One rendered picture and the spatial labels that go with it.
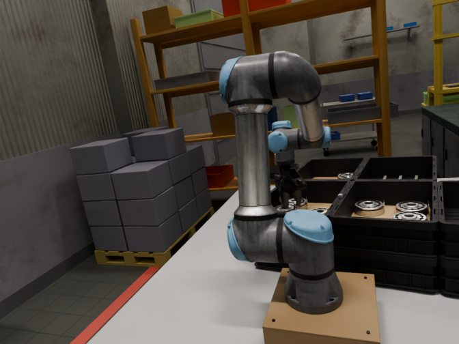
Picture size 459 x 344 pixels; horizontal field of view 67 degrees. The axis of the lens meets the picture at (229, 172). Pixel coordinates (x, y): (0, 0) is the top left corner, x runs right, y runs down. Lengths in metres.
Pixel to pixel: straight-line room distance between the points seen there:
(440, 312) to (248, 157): 0.67
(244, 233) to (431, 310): 0.56
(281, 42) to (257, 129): 8.66
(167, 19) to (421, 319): 3.67
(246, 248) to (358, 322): 0.31
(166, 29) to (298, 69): 3.33
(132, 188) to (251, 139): 2.12
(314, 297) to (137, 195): 2.19
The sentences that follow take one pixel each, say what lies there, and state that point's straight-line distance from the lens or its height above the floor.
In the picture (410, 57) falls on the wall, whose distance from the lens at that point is 10.79.
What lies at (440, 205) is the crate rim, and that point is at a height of 0.93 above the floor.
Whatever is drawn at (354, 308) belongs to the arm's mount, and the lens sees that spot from 0.96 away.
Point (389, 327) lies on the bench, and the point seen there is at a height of 0.70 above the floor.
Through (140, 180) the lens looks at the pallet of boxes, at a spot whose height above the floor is 0.77.
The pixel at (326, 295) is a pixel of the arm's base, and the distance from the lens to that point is 0.93.
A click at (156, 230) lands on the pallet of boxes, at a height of 0.33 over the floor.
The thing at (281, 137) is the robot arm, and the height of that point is 1.18.
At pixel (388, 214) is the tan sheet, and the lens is 1.41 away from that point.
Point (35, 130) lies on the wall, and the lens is 3.33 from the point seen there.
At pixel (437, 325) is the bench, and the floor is 0.70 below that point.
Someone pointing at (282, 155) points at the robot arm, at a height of 1.09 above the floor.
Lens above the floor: 1.36
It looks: 13 degrees down
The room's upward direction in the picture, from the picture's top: 9 degrees counter-clockwise
